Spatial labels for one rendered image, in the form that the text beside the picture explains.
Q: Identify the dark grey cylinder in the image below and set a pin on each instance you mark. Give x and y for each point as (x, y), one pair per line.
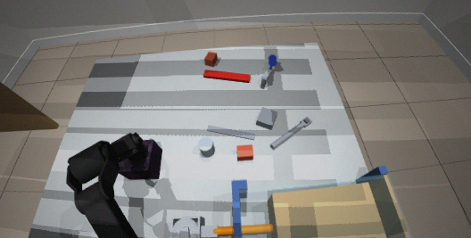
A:
(206, 147)

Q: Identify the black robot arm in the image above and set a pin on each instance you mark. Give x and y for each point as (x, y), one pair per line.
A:
(97, 202)

